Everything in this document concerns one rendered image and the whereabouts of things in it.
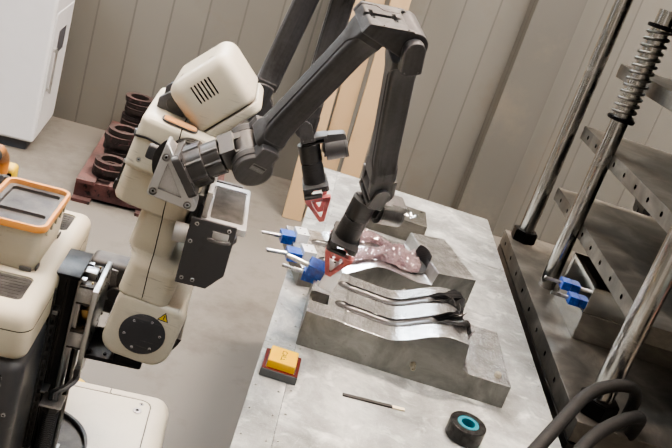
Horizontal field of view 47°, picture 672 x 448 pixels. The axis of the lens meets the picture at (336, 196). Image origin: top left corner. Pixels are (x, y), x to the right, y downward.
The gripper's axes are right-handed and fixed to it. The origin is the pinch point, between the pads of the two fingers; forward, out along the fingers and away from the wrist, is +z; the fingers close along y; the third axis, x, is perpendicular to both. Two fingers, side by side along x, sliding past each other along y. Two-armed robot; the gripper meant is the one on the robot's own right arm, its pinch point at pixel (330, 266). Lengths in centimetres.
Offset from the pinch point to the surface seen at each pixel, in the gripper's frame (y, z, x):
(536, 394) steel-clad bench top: 2, 11, -60
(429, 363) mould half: -8.5, 7.6, -29.4
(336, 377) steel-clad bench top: -17.7, 14.5, -10.3
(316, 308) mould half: -5.8, 8.1, -0.9
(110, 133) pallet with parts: 219, 112, 110
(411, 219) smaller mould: 80, 18, -27
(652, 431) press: 5, 8, -92
